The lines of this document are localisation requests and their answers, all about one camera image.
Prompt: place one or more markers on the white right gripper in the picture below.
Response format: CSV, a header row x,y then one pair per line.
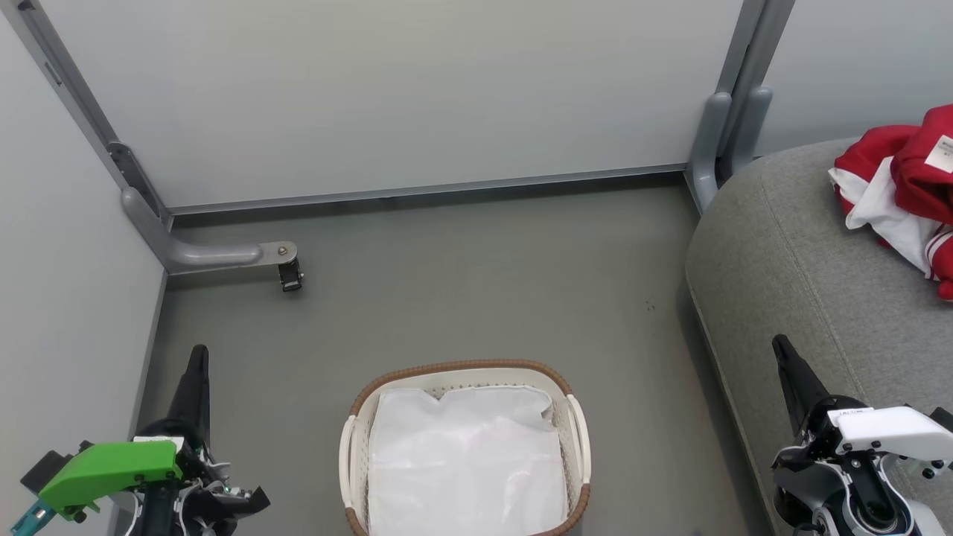
x,y
893,432

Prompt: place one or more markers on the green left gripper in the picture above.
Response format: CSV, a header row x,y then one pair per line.
x,y
112,469

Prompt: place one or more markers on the red jacket with white panel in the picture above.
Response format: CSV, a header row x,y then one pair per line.
x,y
878,201

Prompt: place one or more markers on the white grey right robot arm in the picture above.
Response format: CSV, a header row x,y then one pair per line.
x,y
826,506

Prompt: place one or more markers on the white basket with brown rim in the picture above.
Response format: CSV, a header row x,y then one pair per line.
x,y
461,366

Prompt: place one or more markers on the white cloth basket liner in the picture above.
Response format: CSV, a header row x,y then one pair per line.
x,y
461,461

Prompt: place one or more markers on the grey fabric sofa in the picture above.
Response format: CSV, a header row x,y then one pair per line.
x,y
782,260

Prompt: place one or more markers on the black caster wheel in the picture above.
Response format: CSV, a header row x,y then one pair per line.
x,y
290,275

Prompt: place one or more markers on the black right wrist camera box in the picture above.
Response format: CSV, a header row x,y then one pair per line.
x,y
944,418

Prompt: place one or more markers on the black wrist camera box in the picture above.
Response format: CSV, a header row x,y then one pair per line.
x,y
45,465
944,418

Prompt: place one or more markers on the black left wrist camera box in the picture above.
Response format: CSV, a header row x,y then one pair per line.
x,y
45,465

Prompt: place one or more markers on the grey partition post with short foot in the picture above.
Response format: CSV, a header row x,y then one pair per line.
x,y
711,141

